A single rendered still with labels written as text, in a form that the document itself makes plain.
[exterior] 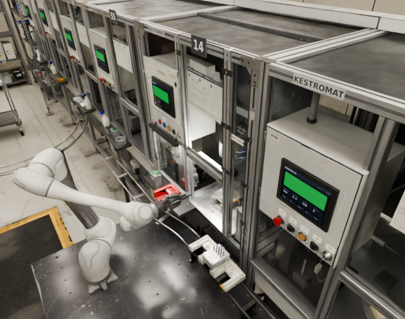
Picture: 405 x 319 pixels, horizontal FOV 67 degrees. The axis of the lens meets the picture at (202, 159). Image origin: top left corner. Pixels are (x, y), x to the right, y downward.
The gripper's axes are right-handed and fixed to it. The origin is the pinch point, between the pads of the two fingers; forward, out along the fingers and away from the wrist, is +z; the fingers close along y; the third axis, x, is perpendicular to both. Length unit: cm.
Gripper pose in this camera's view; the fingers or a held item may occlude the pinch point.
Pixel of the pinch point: (185, 195)
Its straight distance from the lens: 187.7
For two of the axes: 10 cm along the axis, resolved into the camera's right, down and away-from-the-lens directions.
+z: 8.2, -3.4, 4.6
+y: -0.2, -8.2, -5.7
